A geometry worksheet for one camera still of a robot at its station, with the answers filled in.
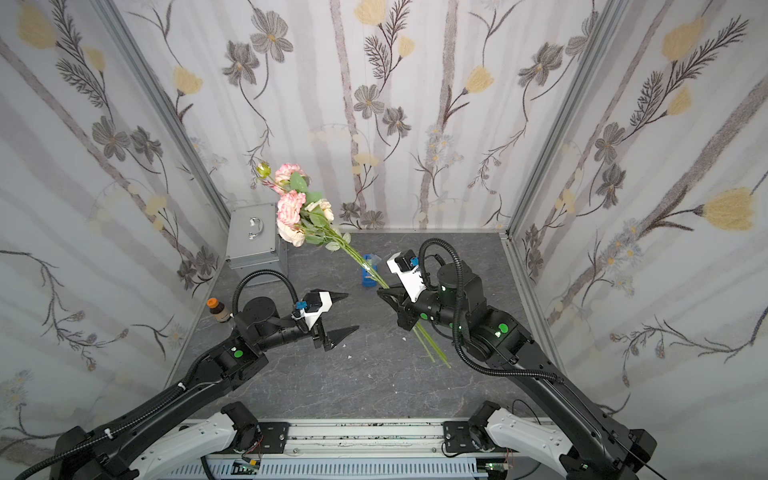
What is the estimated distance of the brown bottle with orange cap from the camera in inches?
35.5

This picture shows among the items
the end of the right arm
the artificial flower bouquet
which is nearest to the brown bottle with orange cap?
the artificial flower bouquet

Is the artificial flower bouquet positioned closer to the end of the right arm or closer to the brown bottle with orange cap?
the end of the right arm
